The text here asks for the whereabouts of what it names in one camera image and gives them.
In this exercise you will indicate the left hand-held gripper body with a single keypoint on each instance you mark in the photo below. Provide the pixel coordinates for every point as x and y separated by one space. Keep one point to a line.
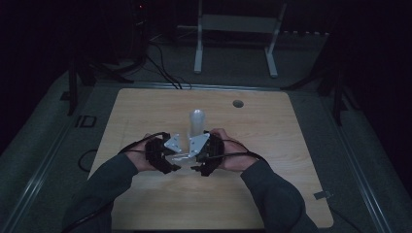
155 152

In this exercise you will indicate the round table grommet hole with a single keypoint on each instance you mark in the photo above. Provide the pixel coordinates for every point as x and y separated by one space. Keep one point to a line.
238 104

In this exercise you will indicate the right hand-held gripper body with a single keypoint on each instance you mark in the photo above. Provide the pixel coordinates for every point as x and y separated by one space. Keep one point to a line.
212 152

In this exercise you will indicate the white translucent plastic bottle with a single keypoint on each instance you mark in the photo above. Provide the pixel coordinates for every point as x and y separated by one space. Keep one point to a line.
197 123

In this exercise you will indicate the black tripod stand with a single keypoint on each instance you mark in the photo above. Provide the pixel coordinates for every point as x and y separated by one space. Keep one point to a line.
338 97
73 87

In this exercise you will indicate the grey tape piece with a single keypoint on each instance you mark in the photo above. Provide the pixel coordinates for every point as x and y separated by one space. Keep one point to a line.
323 194

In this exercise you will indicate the dark equipment rack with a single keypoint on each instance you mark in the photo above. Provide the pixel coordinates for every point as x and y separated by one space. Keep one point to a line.
139 32

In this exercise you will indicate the white power strip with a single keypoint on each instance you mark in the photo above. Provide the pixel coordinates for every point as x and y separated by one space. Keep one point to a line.
304 33

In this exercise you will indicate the person's right hand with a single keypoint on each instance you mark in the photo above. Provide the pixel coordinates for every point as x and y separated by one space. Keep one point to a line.
234 155

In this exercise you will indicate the person's left hand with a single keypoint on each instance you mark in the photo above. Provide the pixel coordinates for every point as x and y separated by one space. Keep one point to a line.
139 158

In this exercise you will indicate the metal floor rail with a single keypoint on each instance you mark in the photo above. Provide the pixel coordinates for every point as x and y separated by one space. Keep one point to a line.
359 181
35 181
210 86

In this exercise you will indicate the white metal stand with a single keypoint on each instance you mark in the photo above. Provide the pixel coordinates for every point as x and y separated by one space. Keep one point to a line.
239 23

